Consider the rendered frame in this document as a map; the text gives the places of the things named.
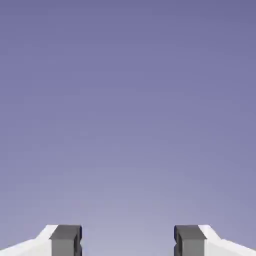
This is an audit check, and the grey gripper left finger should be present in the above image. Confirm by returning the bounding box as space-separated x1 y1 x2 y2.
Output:
0 224 83 256

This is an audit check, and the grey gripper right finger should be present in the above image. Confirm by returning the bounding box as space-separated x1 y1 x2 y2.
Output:
173 224 256 256

